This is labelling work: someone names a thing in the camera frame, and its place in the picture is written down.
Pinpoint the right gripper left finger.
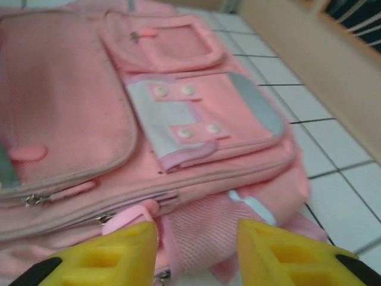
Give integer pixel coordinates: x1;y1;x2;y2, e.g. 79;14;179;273
11;222;158;286

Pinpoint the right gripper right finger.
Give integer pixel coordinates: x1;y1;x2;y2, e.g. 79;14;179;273
236;219;370;286

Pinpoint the pink backpack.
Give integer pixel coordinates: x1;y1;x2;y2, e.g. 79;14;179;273
0;0;328;286

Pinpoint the beige wooden enclosure frame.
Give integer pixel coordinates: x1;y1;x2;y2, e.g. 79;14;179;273
175;0;381;167

